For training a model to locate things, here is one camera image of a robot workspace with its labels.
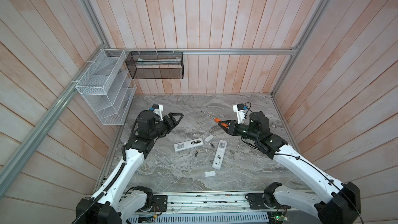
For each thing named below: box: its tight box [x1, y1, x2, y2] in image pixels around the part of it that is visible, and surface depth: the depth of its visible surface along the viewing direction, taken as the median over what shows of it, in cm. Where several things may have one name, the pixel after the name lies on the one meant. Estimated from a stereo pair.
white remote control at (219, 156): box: [211, 139, 228, 171], surface depth 90 cm
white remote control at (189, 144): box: [173, 137, 205, 152], surface depth 94 cm
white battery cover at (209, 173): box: [204, 170, 217, 178], surface depth 85 cm
